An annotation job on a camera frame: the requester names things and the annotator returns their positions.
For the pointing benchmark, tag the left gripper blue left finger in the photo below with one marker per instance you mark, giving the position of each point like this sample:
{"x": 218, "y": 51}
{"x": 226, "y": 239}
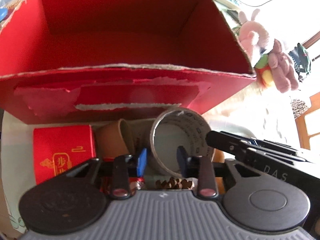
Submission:
{"x": 142, "y": 162}

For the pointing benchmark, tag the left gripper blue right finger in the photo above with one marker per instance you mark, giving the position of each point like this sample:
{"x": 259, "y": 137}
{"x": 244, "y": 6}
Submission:
{"x": 182, "y": 159}

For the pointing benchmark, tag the printed tape roll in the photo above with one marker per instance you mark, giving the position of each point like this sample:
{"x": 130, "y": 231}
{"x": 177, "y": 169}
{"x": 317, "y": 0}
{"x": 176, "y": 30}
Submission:
{"x": 174, "y": 128}

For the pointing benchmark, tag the brown pine cone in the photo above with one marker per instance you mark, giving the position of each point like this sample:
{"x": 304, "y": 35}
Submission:
{"x": 174, "y": 184}

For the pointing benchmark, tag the brown paper cup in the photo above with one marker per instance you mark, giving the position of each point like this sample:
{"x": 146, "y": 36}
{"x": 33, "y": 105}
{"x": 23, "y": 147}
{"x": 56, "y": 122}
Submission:
{"x": 115, "y": 139}

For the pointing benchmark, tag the small red gift box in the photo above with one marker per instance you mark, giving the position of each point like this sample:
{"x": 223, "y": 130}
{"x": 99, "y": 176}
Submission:
{"x": 58, "y": 149}

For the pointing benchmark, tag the green yellow plush toy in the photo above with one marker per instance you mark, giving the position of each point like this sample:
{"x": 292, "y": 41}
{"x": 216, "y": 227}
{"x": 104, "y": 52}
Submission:
{"x": 263, "y": 72}

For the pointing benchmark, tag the pink plush bear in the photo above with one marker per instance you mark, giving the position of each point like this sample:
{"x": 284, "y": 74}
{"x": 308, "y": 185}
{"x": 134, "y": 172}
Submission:
{"x": 282, "y": 69}

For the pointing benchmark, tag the dark green garment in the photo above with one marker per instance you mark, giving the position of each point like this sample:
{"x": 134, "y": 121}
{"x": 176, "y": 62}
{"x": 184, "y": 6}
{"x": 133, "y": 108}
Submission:
{"x": 302, "y": 62}

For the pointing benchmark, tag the large red cardboard box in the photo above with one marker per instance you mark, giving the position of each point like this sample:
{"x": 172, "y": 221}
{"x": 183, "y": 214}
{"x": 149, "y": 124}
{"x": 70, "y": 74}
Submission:
{"x": 93, "y": 60}

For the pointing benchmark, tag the pink plush rabbit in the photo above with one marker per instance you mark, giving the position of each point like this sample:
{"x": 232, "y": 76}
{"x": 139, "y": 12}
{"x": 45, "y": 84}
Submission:
{"x": 254, "y": 37}

